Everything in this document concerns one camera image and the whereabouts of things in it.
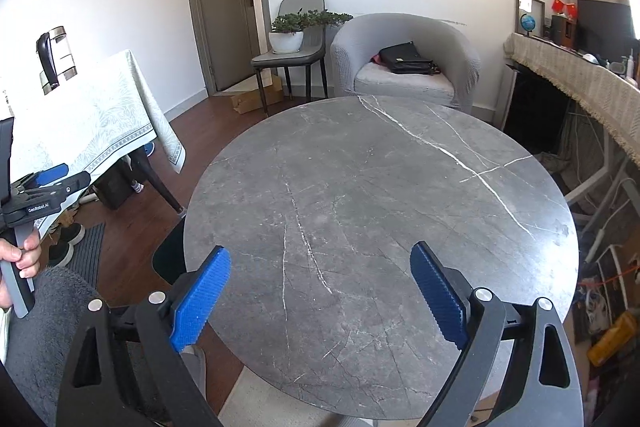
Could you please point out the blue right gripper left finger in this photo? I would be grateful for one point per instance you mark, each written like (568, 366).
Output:
(191, 310)

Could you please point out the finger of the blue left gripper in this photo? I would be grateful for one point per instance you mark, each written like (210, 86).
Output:
(53, 174)

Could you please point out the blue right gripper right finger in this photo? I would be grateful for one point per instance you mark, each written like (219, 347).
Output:
(439, 287)

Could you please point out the person's left hand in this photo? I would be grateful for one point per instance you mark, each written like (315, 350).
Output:
(26, 258)

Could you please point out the white patterned tablecloth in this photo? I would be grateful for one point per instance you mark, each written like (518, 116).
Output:
(89, 122)

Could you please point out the black table leg with sock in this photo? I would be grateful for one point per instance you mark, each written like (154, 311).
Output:
(142, 169)

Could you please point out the dark striped doormat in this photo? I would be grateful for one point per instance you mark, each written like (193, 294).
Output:
(86, 257)

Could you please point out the round grey marble table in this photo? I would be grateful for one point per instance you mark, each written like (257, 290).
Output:
(319, 207)

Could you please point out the yellow object on floor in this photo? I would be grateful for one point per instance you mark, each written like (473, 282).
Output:
(614, 339)

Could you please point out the flat cardboard box on floor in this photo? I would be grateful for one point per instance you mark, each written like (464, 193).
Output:
(245, 96)

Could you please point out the black bag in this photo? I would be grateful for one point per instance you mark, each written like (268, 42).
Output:
(404, 59)

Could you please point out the grey door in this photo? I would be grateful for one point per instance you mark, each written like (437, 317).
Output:
(220, 1)

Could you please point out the beige fringed shelf cloth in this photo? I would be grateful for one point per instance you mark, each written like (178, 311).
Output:
(606, 97)

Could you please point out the potted green plant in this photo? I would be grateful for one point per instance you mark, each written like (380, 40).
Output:
(300, 26)

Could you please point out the grey armchair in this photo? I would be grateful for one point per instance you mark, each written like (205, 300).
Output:
(357, 70)

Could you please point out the small blue globe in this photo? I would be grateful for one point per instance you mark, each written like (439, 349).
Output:
(527, 23)

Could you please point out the framed picture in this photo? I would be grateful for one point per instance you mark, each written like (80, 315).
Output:
(535, 8)

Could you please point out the black monitor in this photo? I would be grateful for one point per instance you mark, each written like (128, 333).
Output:
(605, 30)

